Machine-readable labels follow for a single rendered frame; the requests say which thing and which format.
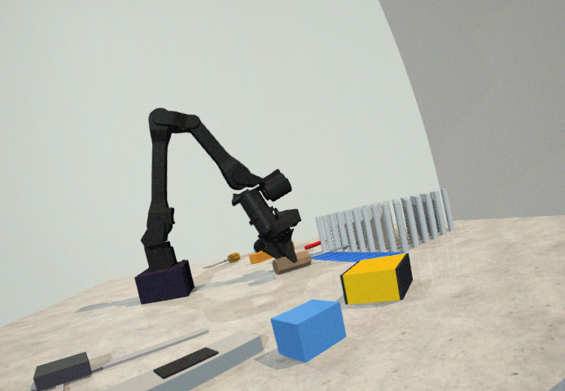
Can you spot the orange rectangular bar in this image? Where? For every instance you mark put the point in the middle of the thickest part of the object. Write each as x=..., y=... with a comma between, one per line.
x=259, y=257

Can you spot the yellow box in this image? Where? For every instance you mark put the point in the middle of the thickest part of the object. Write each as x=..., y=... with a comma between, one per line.
x=377, y=280

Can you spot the grey flat bar with black inlay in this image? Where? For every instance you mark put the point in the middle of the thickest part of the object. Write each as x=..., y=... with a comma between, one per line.
x=192, y=370

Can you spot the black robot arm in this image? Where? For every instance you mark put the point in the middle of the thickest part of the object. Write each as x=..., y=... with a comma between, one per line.
x=162, y=123

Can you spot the blue tape strip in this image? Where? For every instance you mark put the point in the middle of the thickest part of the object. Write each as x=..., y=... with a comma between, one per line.
x=352, y=257

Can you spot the red rod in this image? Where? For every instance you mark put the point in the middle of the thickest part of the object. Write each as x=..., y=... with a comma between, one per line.
x=312, y=245

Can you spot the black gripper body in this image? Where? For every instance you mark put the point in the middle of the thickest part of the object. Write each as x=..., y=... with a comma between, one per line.
x=268, y=226

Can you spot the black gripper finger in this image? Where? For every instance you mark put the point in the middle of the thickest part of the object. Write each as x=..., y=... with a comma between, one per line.
x=285, y=246
x=273, y=252

